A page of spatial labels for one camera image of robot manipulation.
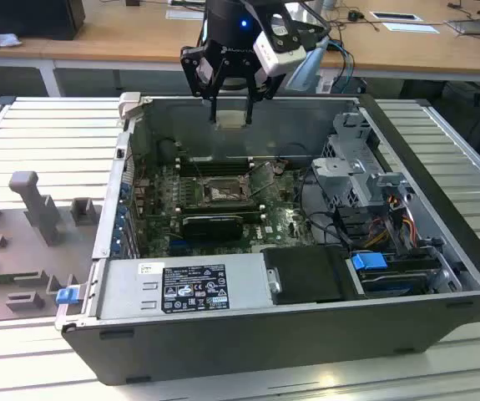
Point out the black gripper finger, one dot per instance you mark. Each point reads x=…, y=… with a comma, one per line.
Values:
x=249, y=113
x=213, y=113

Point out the silver square CPU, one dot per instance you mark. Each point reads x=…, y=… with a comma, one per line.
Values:
x=231, y=119

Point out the black RAM slot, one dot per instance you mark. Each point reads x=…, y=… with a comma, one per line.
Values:
x=214, y=163
x=214, y=168
x=223, y=204
x=189, y=209
x=214, y=159
x=214, y=172

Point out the CPU socket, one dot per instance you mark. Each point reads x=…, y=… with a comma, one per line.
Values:
x=223, y=192

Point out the blue expansion slot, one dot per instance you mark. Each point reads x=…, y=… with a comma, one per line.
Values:
x=177, y=243

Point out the grey desk plate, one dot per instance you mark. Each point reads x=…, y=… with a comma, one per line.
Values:
x=183, y=13

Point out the pale blue teach pendant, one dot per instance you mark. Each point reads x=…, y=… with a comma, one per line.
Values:
x=304, y=73

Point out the grey case latch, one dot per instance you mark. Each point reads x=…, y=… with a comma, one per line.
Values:
x=130, y=104

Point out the green RAM stick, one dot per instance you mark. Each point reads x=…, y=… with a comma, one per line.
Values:
x=223, y=212
x=14, y=277

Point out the silver metal drive cage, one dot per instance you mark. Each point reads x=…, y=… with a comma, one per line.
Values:
x=335, y=171

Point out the green motherboard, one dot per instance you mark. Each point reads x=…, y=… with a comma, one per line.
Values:
x=281, y=217

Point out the wooden desk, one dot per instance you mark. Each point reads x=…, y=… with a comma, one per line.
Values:
x=118, y=37

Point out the graphics card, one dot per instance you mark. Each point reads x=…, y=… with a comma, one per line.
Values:
x=212, y=229

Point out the blue card clip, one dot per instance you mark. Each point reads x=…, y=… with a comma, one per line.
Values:
x=122, y=209
x=125, y=190
x=118, y=229
x=116, y=247

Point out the black plastic shroud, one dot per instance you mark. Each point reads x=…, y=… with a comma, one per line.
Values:
x=306, y=275

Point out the white paper sheet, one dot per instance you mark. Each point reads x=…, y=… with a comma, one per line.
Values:
x=410, y=27

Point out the hard disk in blue carrier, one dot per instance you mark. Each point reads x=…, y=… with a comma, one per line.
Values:
x=369, y=261

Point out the silver power supply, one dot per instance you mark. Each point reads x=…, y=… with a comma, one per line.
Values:
x=118, y=292

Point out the black box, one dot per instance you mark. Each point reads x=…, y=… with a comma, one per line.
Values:
x=26, y=18

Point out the blue case latch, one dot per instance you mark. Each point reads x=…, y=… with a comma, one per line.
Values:
x=66, y=296

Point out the black PC case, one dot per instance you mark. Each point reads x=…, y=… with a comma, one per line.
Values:
x=223, y=351

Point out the grey parts rack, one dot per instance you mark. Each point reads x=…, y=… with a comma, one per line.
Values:
x=14, y=250

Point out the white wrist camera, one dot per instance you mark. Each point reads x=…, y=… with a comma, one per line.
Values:
x=279, y=54

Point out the black camera bracket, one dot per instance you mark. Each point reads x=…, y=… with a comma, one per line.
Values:
x=306, y=35

